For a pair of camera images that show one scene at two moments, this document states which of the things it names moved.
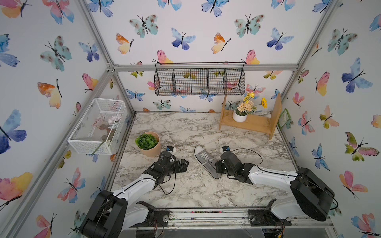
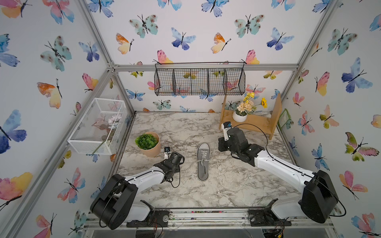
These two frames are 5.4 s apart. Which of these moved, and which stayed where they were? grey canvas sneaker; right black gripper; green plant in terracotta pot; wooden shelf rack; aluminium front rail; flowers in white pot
Moved: right black gripper; grey canvas sneaker
Stayed: flowers in white pot; aluminium front rail; wooden shelf rack; green plant in terracotta pot
